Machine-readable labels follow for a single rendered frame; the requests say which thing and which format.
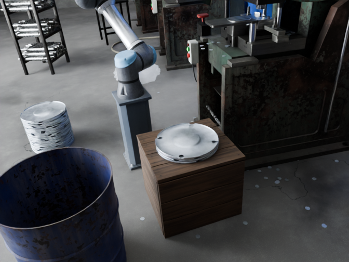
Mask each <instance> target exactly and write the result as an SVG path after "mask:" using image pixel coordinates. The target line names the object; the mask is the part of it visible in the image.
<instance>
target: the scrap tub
mask: <svg viewBox="0 0 349 262"><path fill-rule="evenodd" d="M112 174H113V170H112V165H111V162H110V161H109V159H108V158H107V157H106V156H105V155H104V154H102V153H101V152H99V151H97V150H94V149H90V148H85V147H63V148H56V149H51V150H47V151H44V152H41V153H38V154H35V155H33V156H30V157H28V158H26V159H24V160H22V161H20V162H18V163H17V164H15V165H14V166H12V167H11V168H9V169H8V170H6V171H5V172H4V173H2V174H1V175H0V234H1V236H2V237H3V239H4V243H5V246H6V247H7V249H8V250H9V252H10V253H11V254H13V256H14V257H15V259H16V260H17V262H127V257H126V251H125V245H124V238H123V236H124V232H123V227H122V224H121V221H120V217H119V211H118V208H119V202H118V197H117V194H116V192H115V187H114V181H113V175H112Z"/></svg>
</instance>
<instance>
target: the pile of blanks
mask: <svg viewBox="0 0 349 262"><path fill-rule="evenodd" d="M21 121H22V120H21ZM22 123H23V126H24V128H25V132H26V134H27V136H28V139H29V141H30V144H31V147H32V150H33V151H34V152H35V153H41V152H44V151H47V150H51V149H56V148H63V147H69V146H70V145H71V144H72V143H73V142H74V135H73V130H72V126H71V122H70V120H69V116H68V112H67V110H66V111H65V112H64V113H63V114H62V115H61V116H59V117H57V118H55V119H53V120H50V121H47V122H40V123H26V122H24V121H22Z"/></svg>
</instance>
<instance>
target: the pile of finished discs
mask: <svg viewBox="0 0 349 262"><path fill-rule="evenodd" d="M155 144H156V150H157V152H158V154H159V155H160V156H161V157H163V158H164V159H166V160H168V161H171V162H174V163H181V164H189V163H196V162H198V160H199V161H203V160H206V159H208V158H209V157H211V156H212V155H214V154H215V152H216V151H217V149H218V145H219V138H218V135H217V133H216V132H215V131H214V130H213V129H211V128H210V127H208V126H205V125H202V124H196V123H194V124H190V123H181V124H176V125H173V126H169V127H167V128H165V129H163V130H162V131H161V132H160V133H159V134H158V135H157V138H156V139H155Z"/></svg>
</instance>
